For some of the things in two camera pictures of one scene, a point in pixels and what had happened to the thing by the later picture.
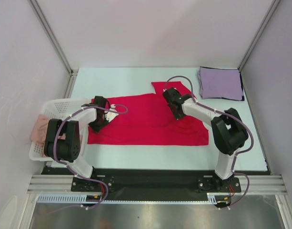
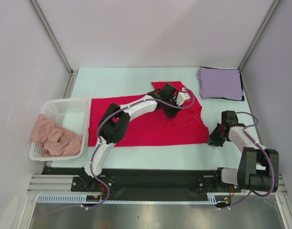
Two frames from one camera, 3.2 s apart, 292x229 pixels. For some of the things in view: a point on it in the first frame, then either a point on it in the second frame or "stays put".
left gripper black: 97,129 → 172,113
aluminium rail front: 273,184 stays put
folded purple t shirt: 219,82 stays put
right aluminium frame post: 259,34 stays put
